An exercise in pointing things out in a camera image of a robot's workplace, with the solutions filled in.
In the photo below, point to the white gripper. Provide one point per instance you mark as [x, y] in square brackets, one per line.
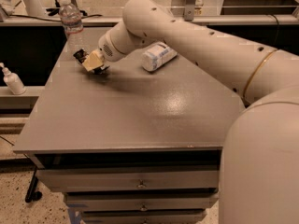
[106, 51]

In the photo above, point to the black snack bar wrapper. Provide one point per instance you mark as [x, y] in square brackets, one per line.
[81, 55]

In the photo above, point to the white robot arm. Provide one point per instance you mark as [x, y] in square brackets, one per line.
[259, 182]

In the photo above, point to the clear water bottle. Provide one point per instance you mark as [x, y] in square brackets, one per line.
[73, 27]

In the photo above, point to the white blue plastic bottle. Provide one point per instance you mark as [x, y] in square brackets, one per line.
[156, 56]

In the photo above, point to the white pump dispenser bottle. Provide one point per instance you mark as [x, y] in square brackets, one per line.
[13, 81]

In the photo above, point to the grey top drawer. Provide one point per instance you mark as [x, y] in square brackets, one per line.
[130, 178]

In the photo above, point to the grey drawer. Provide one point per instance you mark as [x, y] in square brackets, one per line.
[130, 178]
[148, 217]
[142, 200]

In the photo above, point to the grey middle drawer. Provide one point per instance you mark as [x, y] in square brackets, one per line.
[142, 200]

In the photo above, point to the black caster leg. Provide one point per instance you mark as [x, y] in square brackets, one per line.
[32, 194]

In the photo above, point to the grey bottom drawer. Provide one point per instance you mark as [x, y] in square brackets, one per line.
[148, 217]

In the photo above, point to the grey metal upright post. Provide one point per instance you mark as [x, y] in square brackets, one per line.
[189, 10]

